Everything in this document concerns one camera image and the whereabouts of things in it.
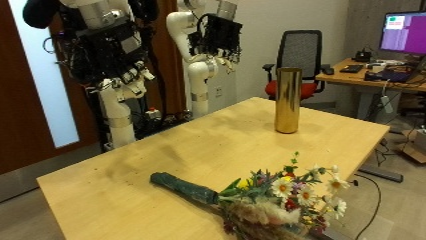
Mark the white power strip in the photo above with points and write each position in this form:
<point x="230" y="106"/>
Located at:
<point x="387" y="104"/>

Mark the wooden office desk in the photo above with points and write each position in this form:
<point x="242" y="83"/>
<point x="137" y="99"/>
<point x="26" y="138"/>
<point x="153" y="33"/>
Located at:
<point x="351" y="77"/>

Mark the brown door with frosted window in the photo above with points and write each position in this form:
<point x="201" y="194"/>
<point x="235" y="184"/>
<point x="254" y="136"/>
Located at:
<point x="22" y="116"/>

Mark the flower bouquet with green wrap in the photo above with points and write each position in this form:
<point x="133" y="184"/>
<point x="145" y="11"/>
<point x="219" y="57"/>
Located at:
<point x="267" y="193"/>

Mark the white wall outlet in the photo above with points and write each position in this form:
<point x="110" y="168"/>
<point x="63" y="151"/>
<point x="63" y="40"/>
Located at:
<point x="219" y="92"/>

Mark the black desk phone device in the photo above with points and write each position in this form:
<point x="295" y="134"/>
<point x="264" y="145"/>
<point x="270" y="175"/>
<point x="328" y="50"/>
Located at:
<point x="364" y="56"/>

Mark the black computer mouse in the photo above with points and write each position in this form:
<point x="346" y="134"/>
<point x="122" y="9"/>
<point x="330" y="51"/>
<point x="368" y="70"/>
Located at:
<point x="328" y="71"/>

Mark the cardboard box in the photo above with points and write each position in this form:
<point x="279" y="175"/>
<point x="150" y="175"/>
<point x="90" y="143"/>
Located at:
<point x="415" y="146"/>

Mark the grey table foot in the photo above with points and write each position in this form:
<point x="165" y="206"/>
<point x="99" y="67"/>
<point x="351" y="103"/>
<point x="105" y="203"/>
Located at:
<point x="382" y="173"/>

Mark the computer monitor with purple screen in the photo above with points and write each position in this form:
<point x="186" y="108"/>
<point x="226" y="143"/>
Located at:
<point x="407" y="33"/>

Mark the black keyboard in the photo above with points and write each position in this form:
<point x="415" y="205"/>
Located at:
<point x="352" y="68"/>

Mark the red emergency stop button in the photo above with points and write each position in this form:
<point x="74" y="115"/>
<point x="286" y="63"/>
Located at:
<point x="154" y="114"/>

